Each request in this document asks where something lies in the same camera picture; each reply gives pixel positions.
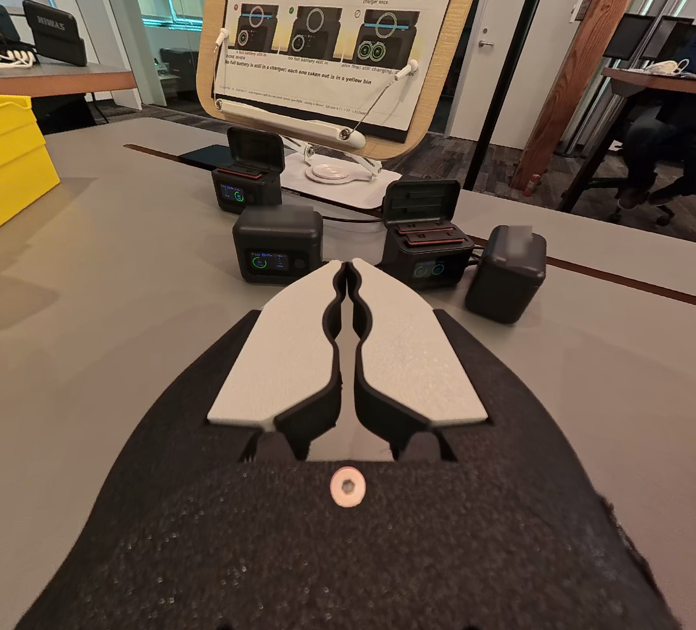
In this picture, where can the wooden side table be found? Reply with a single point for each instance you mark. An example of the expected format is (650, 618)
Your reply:
(653, 81)

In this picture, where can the black metal leg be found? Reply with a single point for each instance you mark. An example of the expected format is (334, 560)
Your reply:
(511, 54)

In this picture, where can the brown wooden post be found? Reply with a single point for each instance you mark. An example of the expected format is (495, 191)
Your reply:
(587, 54)

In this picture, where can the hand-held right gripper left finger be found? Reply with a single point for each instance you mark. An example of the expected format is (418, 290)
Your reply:
(272, 364)

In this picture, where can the white clip bar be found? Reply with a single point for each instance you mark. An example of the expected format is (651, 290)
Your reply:
(283, 121)

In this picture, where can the wooden instruction board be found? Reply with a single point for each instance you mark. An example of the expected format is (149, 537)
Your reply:
(457, 65)

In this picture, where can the black computer monitor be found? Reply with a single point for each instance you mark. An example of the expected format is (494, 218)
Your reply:
(642, 37)

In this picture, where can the black battery charger case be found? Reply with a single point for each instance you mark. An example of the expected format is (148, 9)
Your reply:
(277, 228)
(506, 277)
(256, 146)
(424, 200)

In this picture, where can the yellow plastic bin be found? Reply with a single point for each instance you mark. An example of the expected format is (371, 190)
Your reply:
(22, 162)

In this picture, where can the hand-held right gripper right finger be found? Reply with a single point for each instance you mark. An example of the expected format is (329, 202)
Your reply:
(424, 364)

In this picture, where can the wooden work table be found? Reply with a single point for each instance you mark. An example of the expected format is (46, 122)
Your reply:
(65, 79)

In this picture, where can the dark flat mat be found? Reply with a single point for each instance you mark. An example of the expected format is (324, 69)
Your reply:
(204, 157)

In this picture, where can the white base mat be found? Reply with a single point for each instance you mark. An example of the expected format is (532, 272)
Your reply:
(375, 193)

